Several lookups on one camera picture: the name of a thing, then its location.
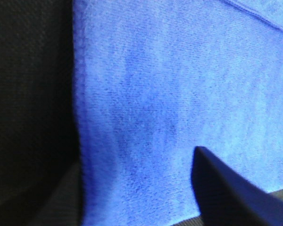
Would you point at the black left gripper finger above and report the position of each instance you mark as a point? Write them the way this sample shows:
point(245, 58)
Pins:
point(225, 198)

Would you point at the blue microfiber towel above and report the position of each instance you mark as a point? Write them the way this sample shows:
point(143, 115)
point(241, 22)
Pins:
point(155, 78)

